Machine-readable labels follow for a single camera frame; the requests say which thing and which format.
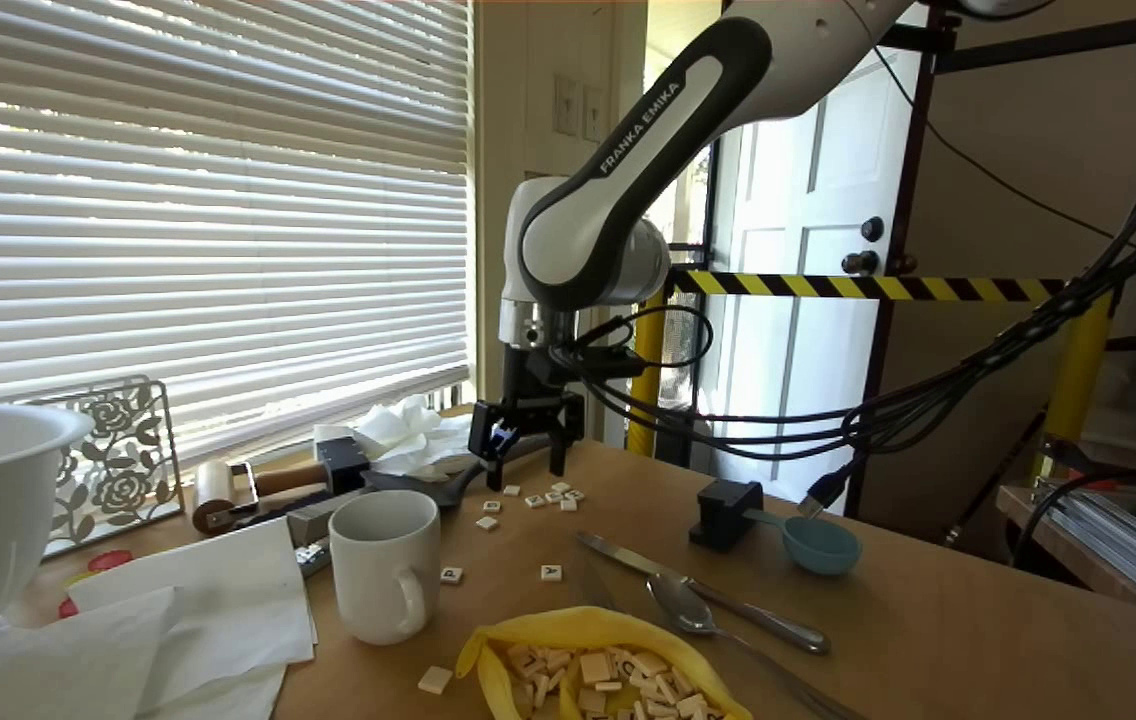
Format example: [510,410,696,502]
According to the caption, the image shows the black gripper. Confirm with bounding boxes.
[469,347,583,490]

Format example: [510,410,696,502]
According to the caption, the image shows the black block on scoop handle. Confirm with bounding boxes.
[687,478,766,551]

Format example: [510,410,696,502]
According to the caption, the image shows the wooden rolling stamp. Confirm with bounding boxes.
[189,461,327,537]

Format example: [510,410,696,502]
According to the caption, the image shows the ornate silver napkin holder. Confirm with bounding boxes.
[28,377,186,556]

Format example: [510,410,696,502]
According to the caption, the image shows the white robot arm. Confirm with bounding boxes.
[469,0,918,487]

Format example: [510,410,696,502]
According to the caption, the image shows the letter tile table centre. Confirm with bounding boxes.
[540,564,565,583]

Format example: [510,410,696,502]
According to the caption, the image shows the white ceramic mug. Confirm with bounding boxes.
[327,490,442,642]

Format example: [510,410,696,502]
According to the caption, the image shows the blue measuring scoop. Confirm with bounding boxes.
[758,510,859,580]

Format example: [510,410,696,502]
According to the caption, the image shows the black small box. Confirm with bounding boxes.
[318,435,371,490]

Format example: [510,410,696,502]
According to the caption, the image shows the white paper napkin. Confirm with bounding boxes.
[0,521,318,720]

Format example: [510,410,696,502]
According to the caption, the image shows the yellow black striped barrier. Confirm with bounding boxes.
[648,269,1121,461]

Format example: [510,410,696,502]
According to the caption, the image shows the red yellow small lids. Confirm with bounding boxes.
[55,548,137,621]

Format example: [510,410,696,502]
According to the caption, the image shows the metal table knife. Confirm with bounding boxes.
[577,530,833,655]

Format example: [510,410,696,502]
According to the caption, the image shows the metal spoon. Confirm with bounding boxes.
[648,577,863,720]

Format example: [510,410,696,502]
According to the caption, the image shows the letter tile near bag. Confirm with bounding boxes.
[418,664,451,694]

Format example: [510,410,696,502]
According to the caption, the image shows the letter tile near mug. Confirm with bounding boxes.
[442,564,465,589]

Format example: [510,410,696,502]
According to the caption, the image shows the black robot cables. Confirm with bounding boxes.
[565,51,1136,537]

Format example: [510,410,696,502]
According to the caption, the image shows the yellow bag of letter tiles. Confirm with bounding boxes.
[456,604,754,720]

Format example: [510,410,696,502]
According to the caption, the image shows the white door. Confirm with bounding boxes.
[703,44,925,517]

